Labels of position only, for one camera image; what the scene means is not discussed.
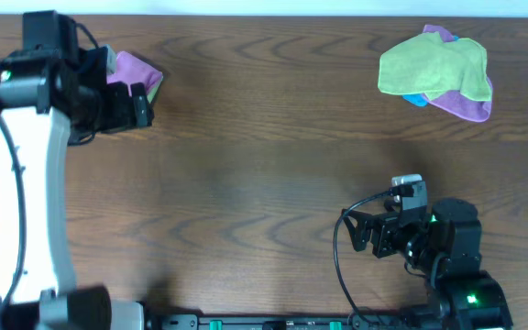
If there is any purple microfiber cloth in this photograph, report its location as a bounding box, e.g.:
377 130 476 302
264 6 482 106
107 51 164 94

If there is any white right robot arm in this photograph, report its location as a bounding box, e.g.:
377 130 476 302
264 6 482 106
336 174 513 330

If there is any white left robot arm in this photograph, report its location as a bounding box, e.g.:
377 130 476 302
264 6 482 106
0 11 154 329

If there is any folded green cloth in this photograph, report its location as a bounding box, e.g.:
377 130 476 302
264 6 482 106
147 76 164 104

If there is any blue cloth in pile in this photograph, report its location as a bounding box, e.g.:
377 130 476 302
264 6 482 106
402 93 429 107

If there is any purple cloth in pile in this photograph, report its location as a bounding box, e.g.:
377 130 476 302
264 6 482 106
419 25 493 123

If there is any crumpled green cloth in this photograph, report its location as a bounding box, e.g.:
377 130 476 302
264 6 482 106
378 32 492 102

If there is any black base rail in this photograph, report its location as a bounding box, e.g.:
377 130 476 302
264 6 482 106
144 313 409 330

